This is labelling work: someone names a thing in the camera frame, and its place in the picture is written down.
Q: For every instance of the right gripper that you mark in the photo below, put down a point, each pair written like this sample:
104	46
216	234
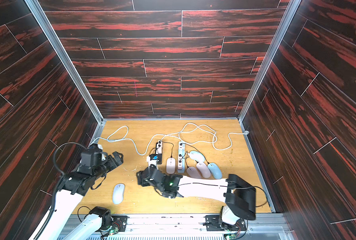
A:
146	177

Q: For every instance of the light blue mouse upper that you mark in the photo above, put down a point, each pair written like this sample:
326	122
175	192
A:
197	156

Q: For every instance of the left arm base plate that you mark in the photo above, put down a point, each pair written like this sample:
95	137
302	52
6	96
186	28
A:
113	222

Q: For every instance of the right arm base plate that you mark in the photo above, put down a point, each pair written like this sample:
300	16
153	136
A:
213	223

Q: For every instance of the black power strip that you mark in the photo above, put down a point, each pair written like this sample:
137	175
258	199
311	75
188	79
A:
159	156

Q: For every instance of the pink mouse middle right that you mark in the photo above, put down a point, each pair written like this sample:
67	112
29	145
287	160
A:
203	169

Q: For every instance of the light blue mouse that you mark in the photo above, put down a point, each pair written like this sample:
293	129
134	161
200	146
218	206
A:
197	156
215	170

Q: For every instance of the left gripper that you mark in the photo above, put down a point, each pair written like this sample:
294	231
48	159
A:
114	164

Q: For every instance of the white power strip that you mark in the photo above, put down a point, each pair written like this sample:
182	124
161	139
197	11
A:
181	159

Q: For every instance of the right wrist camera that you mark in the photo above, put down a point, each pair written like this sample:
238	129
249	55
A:
154	159

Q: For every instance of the pink mouse lower right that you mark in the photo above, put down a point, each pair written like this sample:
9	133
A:
193	173

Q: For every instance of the pink mouse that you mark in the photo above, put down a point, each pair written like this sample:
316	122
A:
203	169
171	166
193	173

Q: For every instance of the white mouse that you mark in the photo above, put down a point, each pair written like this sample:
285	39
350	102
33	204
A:
118	193

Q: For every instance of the light blue mouse right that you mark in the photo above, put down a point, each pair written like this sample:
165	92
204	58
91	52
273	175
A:
215	170

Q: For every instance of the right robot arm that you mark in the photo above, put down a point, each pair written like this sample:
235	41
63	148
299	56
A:
238	195

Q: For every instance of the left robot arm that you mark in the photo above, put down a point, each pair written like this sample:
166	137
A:
68	194

